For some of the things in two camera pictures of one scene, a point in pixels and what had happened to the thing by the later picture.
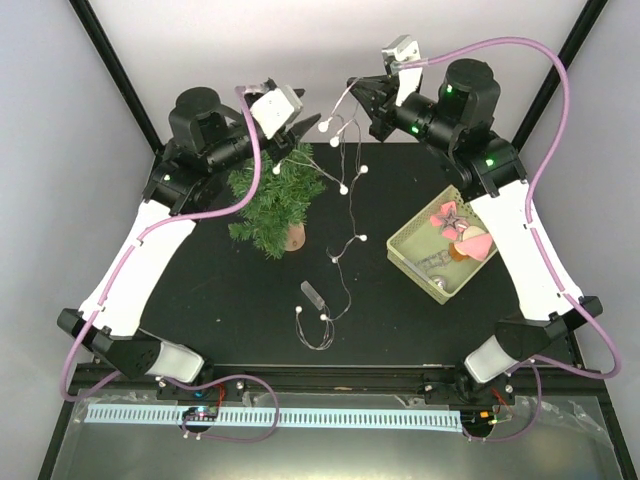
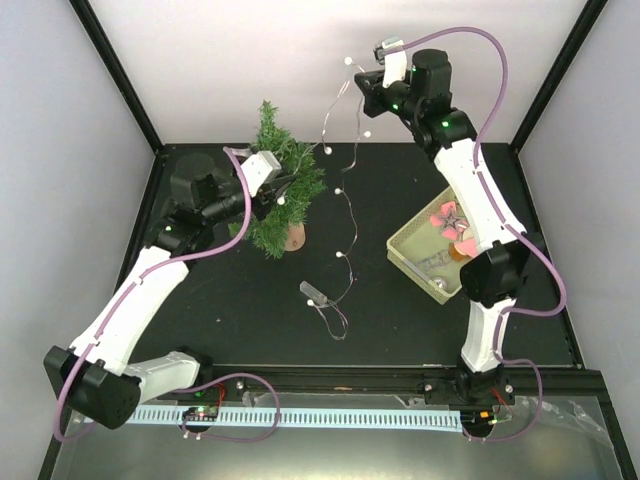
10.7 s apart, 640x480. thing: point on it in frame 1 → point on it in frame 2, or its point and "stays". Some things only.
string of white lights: (355, 238) → (335, 321)
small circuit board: (201, 412) stays
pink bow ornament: (450, 224) stays
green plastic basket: (421, 253) stays
